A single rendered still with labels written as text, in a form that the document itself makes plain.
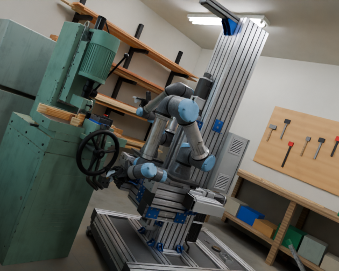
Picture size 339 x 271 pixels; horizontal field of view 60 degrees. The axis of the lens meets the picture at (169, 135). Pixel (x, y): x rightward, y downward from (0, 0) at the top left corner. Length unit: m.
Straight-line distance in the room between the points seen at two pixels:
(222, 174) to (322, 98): 2.62
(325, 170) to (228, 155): 2.25
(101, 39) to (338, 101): 3.41
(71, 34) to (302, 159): 3.39
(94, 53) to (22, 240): 1.20
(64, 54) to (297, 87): 3.51
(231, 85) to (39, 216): 1.55
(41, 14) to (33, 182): 2.81
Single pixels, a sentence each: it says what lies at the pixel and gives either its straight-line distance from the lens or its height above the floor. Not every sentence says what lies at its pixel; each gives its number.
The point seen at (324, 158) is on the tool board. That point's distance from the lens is 4.38.
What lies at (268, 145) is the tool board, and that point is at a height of 1.35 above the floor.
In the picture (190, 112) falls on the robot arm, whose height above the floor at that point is 1.22.
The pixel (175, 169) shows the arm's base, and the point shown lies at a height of 0.86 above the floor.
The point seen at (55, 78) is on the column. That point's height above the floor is 1.12.
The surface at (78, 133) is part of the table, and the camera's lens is 1.87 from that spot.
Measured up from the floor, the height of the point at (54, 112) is 0.92.
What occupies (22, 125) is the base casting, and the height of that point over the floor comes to 0.76.
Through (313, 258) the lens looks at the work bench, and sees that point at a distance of 3.94.
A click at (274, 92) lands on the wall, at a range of 4.89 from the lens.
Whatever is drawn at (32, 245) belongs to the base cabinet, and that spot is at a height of 0.12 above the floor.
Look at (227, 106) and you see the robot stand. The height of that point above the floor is 1.40.
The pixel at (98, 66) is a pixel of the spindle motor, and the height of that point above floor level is 1.29.
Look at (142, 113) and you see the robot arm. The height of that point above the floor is 1.11.
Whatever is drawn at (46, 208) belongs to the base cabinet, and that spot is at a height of 0.37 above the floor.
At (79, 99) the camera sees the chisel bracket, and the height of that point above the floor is 1.05.
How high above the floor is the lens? 1.14
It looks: 3 degrees down
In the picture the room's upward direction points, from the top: 22 degrees clockwise
